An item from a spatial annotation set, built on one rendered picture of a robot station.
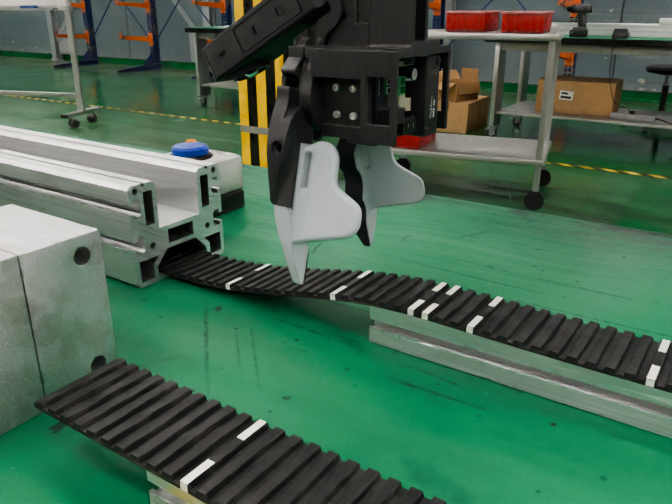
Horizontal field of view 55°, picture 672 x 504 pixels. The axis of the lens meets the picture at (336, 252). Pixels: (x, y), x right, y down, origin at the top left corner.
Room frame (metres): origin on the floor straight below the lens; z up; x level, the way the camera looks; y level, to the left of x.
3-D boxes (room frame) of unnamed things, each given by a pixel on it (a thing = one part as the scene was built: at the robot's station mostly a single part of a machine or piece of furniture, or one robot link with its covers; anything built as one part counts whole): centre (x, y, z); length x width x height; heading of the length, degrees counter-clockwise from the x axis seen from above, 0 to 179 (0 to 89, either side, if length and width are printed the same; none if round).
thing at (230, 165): (0.68, 0.16, 0.81); 0.10 x 0.08 x 0.06; 146
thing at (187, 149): (0.69, 0.16, 0.84); 0.04 x 0.04 x 0.02
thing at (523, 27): (3.60, -0.68, 0.50); 1.03 x 0.55 x 1.01; 69
